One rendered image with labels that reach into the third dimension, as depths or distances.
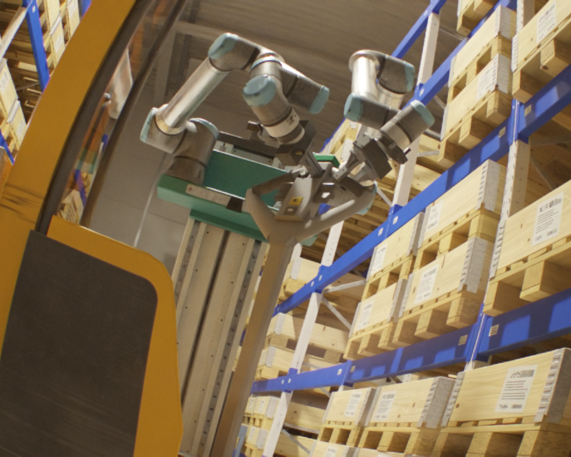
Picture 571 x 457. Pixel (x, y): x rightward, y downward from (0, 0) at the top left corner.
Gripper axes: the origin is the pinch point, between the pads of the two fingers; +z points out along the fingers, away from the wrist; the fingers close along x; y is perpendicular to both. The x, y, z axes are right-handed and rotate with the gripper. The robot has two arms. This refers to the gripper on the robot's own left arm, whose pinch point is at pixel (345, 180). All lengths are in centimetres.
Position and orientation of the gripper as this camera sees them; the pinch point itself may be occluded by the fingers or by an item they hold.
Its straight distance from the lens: 221.0
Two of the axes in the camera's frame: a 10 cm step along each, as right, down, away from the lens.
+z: -7.5, 6.6, -1.1
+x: -4.6, -6.2, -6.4
